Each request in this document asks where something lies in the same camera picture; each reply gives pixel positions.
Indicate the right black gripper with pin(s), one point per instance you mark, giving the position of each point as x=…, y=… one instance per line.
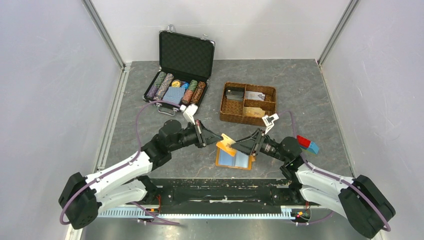
x=252, y=144

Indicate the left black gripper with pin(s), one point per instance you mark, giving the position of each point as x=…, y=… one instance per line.
x=204, y=136

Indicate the orange gold card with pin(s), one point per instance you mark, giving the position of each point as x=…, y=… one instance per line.
x=226, y=145
x=255, y=112

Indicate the orange card holder wallet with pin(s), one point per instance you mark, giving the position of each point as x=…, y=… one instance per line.
x=237, y=161

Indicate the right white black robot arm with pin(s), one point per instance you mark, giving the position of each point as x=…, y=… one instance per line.
x=357, y=199

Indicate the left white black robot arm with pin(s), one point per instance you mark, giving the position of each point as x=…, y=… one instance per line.
x=84, y=197

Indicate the black card deck box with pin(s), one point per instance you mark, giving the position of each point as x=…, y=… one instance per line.
x=235, y=93

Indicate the blue playing card deck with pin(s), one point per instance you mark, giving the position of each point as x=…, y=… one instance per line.
x=174, y=95

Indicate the woven brown basket tray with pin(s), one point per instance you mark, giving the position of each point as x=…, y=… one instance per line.
x=232, y=110

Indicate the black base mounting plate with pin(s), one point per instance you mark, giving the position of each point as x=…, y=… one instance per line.
x=221, y=195

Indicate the brown black chip stack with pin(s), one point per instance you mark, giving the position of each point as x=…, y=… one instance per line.
x=198, y=92

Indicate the green orange chip stack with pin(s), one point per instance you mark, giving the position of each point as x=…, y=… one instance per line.
x=189, y=92

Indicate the red blue toy block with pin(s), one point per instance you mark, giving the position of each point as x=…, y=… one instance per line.
x=307, y=144

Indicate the yellow blue loose chips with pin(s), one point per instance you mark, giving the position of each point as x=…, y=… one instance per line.
x=180, y=84

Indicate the pink grey chip stack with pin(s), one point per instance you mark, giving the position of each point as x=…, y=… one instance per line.
x=163, y=87

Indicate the purple green chip stack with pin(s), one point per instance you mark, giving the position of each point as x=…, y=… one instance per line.
x=156, y=84

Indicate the black poker chip case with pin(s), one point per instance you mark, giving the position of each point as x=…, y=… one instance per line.
x=187, y=58

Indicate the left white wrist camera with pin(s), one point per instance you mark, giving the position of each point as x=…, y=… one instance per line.
x=188, y=112

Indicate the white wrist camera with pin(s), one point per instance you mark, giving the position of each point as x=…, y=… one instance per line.
x=269, y=121
x=188, y=112

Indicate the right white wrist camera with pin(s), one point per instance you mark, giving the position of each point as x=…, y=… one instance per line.
x=269, y=121

